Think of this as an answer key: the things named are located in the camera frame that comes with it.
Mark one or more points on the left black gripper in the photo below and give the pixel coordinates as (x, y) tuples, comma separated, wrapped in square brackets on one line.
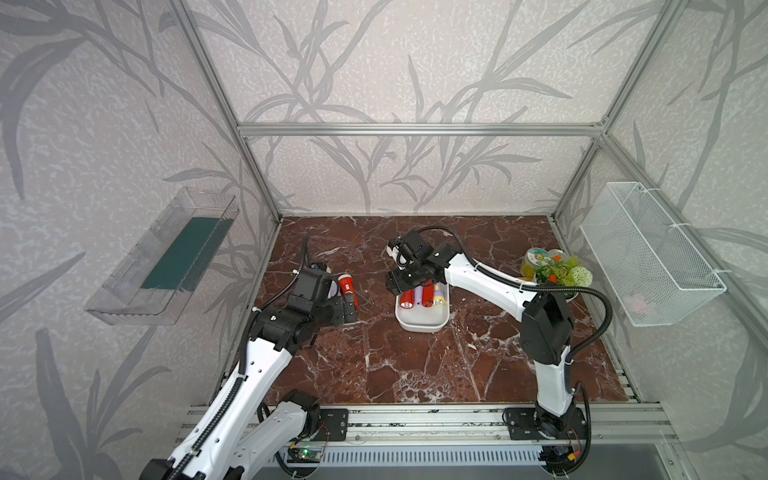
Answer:
[(339, 316)]

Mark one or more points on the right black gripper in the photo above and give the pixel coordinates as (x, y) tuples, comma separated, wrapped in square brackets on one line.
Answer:
[(393, 282)]

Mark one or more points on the red ribbed flashlight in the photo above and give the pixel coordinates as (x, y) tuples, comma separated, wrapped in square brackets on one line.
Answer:
[(407, 300)]

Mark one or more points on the white plastic storage tray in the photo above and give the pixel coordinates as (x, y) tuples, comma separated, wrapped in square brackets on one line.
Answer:
[(424, 317)]

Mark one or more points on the red flashlight with white label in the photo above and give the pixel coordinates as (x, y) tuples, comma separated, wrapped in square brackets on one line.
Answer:
[(347, 289)]

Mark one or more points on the purple flashlight yellow rim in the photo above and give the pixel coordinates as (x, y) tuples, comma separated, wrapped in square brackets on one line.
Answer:
[(439, 294)]

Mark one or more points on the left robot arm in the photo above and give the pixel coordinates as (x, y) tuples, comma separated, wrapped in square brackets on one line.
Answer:
[(239, 435)]

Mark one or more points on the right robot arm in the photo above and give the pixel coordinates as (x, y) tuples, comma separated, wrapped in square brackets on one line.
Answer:
[(543, 312)]

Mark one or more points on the round colourful tin lid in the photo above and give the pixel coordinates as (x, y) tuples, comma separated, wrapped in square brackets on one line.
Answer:
[(534, 259)]

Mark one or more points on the green circuit board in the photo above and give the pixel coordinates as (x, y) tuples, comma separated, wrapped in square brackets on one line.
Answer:
[(305, 454)]

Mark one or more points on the potted artificial flower plant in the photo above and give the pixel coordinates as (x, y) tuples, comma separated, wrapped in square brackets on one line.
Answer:
[(564, 271)]

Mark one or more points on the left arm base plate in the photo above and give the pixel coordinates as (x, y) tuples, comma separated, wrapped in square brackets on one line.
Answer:
[(326, 424)]

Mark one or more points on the clear acrylic wall shelf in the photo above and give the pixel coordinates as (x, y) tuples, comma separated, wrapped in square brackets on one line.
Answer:
[(155, 281)]

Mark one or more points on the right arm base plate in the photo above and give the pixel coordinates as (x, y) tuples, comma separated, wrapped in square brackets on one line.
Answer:
[(528, 423)]

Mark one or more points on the aluminium cage frame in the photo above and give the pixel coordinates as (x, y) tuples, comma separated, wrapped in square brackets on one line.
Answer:
[(600, 133)]

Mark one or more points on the white wire mesh basket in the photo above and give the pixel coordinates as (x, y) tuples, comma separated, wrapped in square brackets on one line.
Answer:
[(657, 274)]

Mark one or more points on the aluminium front rail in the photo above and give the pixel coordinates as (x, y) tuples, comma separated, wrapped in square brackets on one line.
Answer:
[(481, 424)]

